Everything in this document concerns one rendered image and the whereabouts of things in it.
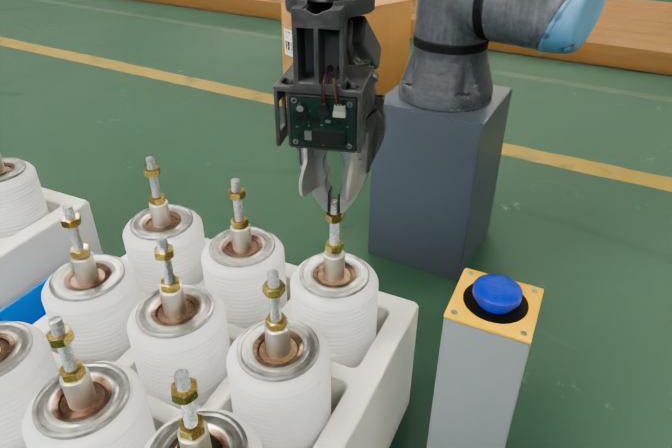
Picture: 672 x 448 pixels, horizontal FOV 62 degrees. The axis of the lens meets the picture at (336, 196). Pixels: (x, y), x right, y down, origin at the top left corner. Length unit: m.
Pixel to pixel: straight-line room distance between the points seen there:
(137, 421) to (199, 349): 0.09
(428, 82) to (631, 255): 0.53
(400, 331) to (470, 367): 0.16
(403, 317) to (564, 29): 0.42
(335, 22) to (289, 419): 0.34
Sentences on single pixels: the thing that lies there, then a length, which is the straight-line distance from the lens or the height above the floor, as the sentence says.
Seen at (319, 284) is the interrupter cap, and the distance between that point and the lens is 0.59.
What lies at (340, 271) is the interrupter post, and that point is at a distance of 0.59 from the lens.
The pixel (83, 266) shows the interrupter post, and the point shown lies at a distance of 0.64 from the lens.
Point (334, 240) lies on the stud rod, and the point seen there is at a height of 0.30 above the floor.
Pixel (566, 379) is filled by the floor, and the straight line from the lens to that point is 0.90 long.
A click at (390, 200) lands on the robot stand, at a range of 0.97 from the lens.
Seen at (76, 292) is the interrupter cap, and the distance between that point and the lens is 0.64.
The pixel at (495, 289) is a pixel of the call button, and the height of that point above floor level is 0.33.
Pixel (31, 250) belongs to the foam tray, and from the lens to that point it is 0.91.
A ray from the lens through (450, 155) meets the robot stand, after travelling 0.89.
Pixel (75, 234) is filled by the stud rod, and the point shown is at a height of 0.31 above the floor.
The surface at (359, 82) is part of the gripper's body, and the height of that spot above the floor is 0.48.
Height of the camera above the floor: 0.63
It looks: 31 degrees down
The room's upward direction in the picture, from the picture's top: straight up
